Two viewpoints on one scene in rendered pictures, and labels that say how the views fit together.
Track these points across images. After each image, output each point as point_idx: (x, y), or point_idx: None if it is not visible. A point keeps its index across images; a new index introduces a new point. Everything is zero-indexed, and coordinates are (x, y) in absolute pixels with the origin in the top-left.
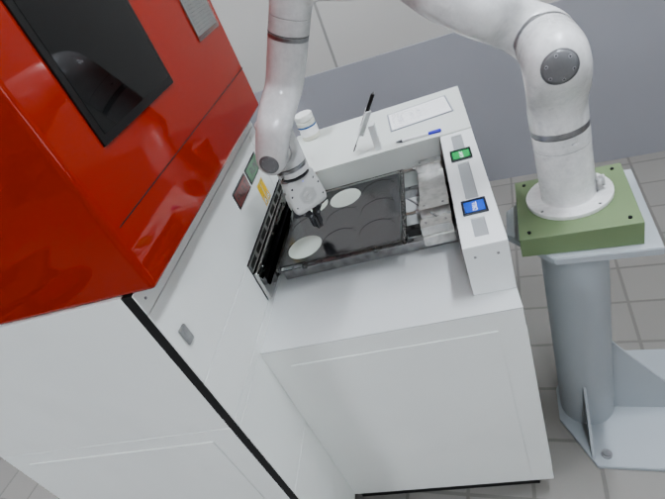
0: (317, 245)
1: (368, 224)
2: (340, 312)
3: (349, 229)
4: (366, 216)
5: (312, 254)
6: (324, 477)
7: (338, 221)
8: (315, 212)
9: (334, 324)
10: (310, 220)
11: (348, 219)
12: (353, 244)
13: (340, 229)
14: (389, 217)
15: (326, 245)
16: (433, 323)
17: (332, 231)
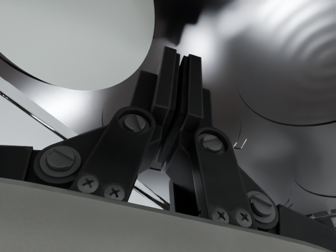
0: (102, 71)
1: (264, 172)
2: (48, 141)
3: (233, 134)
4: (315, 150)
5: (51, 88)
6: None
7: (294, 59)
8: (168, 173)
9: (25, 145)
10: (132, 96)
11: (305, 98)
12: (164, 176)
13: (230, 103)
14: (295, 202)
15: (124, 103)
16: None
17: (210, 80)
